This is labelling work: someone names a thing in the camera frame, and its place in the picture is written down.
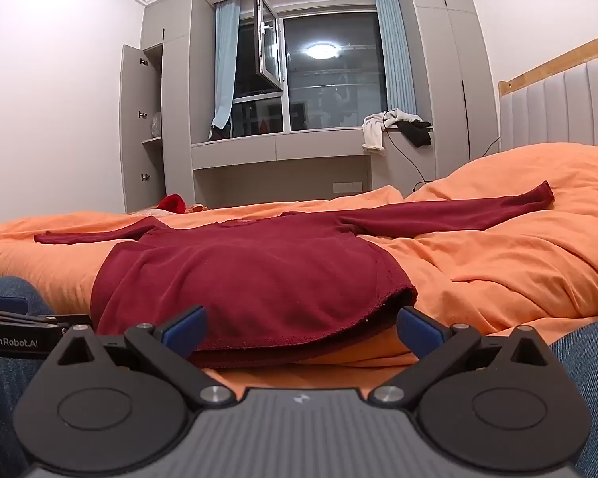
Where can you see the grey window sill cabinet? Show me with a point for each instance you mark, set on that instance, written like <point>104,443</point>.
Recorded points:
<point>279,147</point>

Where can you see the person's left leg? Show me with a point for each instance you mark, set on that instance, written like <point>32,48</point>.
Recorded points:
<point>0,408</point>

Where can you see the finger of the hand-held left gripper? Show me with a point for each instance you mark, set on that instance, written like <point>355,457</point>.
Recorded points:
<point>5,302</point>

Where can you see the person's right leg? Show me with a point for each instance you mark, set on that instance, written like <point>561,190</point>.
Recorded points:
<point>593,383</point>

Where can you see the small orange garment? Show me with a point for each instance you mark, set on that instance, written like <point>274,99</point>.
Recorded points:
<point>195,207</point>

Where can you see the orange bed blanket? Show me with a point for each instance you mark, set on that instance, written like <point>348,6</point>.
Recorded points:
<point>503,269</point>

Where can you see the person's leg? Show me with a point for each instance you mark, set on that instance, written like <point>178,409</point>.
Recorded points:
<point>0,408</point>
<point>593,383</point>

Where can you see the black garment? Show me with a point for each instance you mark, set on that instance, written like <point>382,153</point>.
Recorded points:
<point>418,134</point>

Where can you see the pleated light blue curtain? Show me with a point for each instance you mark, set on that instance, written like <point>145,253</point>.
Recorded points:
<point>393,50</point>

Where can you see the dark red sweater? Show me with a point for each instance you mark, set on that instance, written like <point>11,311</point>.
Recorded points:
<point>259,269</point>

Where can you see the red knit hat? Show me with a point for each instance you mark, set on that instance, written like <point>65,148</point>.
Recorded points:
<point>173,203</point>

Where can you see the window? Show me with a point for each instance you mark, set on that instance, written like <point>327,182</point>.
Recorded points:
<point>329,84</point>

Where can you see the tall grey closed wardrobe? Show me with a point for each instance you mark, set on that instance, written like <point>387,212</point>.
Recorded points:
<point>453,84</point>

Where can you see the grey wardrobe with open door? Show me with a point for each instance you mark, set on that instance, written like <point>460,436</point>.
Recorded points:
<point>177,109</point>

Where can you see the open window sash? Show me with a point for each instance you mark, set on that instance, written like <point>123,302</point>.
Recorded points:
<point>269,45</point>

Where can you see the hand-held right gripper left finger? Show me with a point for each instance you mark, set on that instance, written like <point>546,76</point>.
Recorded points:
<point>184,332</point>

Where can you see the grey padded wooden headboard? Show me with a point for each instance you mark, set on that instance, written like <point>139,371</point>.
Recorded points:
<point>558,109</point>

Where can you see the white garment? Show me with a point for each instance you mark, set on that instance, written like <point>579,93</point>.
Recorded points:
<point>373,132</point>

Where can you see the plain light blue curtain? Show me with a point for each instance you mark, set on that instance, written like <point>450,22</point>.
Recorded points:
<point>227,59</point>

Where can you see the plastic bag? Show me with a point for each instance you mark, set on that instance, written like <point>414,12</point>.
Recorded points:
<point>156,124</point>

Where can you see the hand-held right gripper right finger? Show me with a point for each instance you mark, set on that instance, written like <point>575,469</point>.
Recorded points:
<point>419,332</point>

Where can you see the dark object under curtain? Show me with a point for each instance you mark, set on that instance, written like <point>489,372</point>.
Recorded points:
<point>219,133</point>

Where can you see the beige patterned cloth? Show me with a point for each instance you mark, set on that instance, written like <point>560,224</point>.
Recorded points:
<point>149,212</point>

